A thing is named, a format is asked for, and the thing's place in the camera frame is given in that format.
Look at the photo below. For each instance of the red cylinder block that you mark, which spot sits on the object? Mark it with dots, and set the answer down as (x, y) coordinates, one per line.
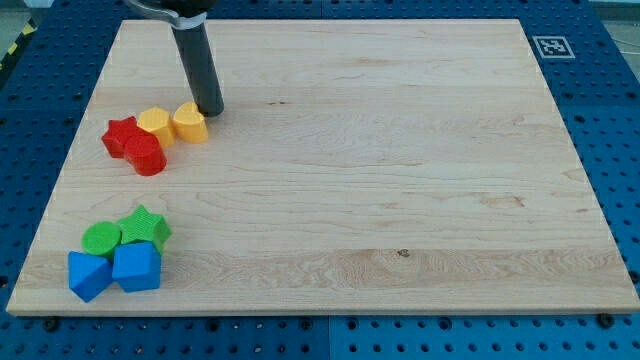
(145, 155)

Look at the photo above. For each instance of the red star block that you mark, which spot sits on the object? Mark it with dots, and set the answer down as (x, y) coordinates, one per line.
(118, 134)

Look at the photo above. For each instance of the yellow heart block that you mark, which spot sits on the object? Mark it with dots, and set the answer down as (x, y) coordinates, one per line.
(189, 123)

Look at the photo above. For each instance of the light wooden board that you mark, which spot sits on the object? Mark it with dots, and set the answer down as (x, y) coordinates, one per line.
(359, 167)

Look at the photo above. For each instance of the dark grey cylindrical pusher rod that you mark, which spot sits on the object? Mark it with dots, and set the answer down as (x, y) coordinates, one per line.
(196, 56)

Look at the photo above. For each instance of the blue triangular block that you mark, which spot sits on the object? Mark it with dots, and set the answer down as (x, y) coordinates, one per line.
(88, 275)

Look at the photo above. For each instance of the green cylinder block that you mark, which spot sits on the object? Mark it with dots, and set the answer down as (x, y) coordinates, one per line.
(101, 239)

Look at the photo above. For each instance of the white fiducial marker tag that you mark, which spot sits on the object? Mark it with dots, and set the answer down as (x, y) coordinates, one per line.
(553, 47)

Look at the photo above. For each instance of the yellow hexagon block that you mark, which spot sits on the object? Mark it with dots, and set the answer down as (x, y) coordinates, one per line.
(158, 121)

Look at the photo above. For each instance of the green star block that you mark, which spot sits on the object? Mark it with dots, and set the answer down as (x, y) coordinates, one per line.
(144, 226)

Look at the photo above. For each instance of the blue cube block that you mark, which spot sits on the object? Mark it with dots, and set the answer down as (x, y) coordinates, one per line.
(137, 267)

